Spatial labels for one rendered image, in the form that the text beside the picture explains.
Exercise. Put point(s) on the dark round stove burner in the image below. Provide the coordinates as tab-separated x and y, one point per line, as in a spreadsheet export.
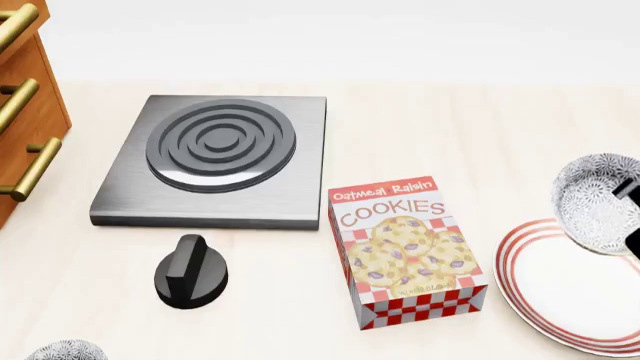
220	144

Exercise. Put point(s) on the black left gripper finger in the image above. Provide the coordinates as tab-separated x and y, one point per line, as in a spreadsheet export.
630	191

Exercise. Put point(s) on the grey metal stove base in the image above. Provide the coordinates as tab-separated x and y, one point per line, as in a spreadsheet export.
125	195

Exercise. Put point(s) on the white plate with red rings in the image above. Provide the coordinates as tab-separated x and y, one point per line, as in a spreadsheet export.
565	296

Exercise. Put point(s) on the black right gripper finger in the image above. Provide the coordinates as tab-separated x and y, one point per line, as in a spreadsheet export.
635	243

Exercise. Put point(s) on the wooden drawer cabinet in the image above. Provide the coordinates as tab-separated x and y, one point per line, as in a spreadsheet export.
35	97

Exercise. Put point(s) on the black white patterned bowl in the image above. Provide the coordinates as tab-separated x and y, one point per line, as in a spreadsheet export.
585	202
67	351

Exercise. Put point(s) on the oatmeal raisin cookies box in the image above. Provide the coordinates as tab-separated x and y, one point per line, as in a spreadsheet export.
405	255

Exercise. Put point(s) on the black stove knob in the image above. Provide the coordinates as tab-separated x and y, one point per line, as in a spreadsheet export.
192	273

